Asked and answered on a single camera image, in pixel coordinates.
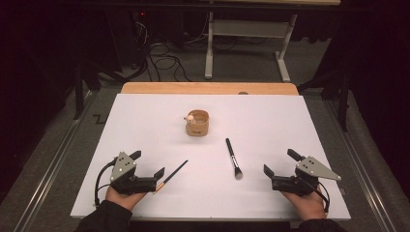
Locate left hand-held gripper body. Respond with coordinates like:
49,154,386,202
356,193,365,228
109,151,159,196

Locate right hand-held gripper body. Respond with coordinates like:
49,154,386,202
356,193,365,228
271,156,342,198

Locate thick black makeup brush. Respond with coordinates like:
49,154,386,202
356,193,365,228
224,137,245,181

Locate round wooden brush cup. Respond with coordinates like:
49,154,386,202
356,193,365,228
185,109,211,137

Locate person's left hand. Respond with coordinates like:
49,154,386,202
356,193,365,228
104,185,148,212

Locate person's right hand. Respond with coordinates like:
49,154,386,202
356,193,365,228
280,185,328,221

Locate white table board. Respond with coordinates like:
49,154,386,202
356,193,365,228
70,93,352,221

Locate black metal stand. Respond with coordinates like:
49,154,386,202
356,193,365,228
73,61,101,121
298,69,351,132

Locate wooden table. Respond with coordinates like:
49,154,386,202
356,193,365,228
120,81,300,97

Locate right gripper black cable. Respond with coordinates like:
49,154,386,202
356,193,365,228
303,175,332,214

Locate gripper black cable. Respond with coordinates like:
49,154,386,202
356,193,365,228
303,175,332,214
94,157,118,208

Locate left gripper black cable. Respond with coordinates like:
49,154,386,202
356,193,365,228
94,157,118,208

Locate aluminium floor rail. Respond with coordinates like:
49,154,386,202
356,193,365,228
13,91,95,232
323,100,397,232

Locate black floor cables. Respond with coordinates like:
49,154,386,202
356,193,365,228
133,18,192,83

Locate white metal desk frame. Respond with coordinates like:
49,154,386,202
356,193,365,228
204,11,298,83

